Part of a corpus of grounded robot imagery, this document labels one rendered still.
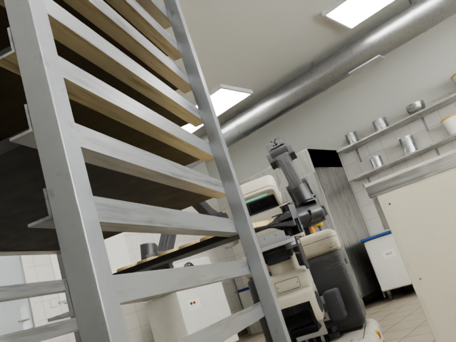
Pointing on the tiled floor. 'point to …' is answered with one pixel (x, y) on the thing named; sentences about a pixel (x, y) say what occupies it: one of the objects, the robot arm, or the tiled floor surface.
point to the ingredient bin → (387, 262)
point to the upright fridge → (334, 210)
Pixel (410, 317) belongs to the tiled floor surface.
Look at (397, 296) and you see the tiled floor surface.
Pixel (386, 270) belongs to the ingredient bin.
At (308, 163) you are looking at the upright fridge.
